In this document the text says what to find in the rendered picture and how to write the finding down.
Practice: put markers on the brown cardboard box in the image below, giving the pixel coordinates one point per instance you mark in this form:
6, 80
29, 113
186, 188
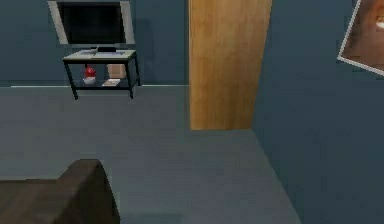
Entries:
116, 70

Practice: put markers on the red plant in white pot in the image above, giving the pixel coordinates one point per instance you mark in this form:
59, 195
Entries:
89, 75

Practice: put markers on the dark brown sofa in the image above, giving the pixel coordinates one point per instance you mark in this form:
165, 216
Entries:
63, 196

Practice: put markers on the black television set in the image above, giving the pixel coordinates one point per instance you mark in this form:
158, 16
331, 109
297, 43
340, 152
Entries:
93, 23

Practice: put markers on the wooden room door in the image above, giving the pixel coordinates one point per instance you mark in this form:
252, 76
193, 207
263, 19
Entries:
226, 63

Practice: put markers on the pale flat book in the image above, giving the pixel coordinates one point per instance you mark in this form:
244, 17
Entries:
111, 82

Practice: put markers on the black tv stand table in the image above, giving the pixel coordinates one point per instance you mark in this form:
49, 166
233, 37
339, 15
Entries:
100, 56

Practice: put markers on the white framed wall picture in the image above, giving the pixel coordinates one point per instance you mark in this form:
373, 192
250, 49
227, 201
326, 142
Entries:
366, 36

